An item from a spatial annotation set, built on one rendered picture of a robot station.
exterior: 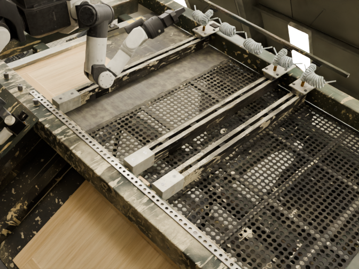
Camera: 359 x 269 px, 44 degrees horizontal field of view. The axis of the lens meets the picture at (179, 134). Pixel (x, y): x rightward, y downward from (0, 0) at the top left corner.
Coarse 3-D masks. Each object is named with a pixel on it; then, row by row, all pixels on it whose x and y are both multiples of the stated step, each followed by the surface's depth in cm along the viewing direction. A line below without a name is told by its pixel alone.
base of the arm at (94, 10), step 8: (80, 8) 187; (88, 8) 185; (96, 8) 185; (112, 8) 196; (80, 16) 187; (88, 16) 186; (96, 16) 185; (112, 16) 196; (80, 24) 189; (88, 24) 187; (96, 24) 187
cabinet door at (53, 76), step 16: (80, 48) 258; (32, 64) 241; (48, 64) 243; (64, 64) 245; (80, 64) 246; (32, 80) 231; (48, 80) 233; (64, 80) 234; (80, 80) 236; (48, 96) 223
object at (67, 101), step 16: (208, 16) 261; (208, 32) 269; (176, 48) 261; (192, 48) 266; (144, 64) 243; (160, 64) 252; (128, 80) 239; (64, 96) 215; (80, 96) 218; (96, 96) 227; (64, 112) 216
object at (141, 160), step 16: (288, 48) 238; (272, 64) 240; (272, 80) 243; (240, 96) 231; (256, 96) 238; (208, 112) 217; (224, 112) 221; (176, 128) 206; (192, 128) 207; (208, 128) 217; (160, 144) 200; (176, 144) 203; (128, 160) 188; (144, 160) 189
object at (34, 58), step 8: (120, 24) 279; (128, 24) 280; (112, 32) 273; (120, 32) 278; (72, 40) 260; (80, 40) 260; (56, 48) 252; (64, 48) 252; (72, 48) 256; (32, 56) 243; (40, 56) 244; (48, 56) 247; (8, 64) 236; (16, 64) 236; (24, 64) 238
